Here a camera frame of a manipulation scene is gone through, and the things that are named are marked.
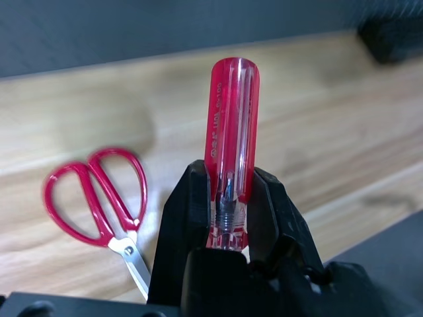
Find red transparent handle screwdriver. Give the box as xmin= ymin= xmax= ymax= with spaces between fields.
xmin=204 ymin=56 xmax=261 ymax=254

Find red handled scissors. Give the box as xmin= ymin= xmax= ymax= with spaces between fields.
xmin=42 ymin=147 xmax=151 ymax=302

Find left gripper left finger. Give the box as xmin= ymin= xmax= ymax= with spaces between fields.
xmin=148 ymin=159 xmax=212 ymax=304

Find dark grey metal pegboard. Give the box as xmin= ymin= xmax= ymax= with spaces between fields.
xmin=0 ymin=0 xmax=423 ymax=80

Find black plastic case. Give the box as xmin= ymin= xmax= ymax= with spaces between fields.
xmin=358 ymin=13 xmax=423 ymax=65

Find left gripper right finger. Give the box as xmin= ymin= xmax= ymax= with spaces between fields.
xmin=246 ymin=166 xmax=331 ymax=285

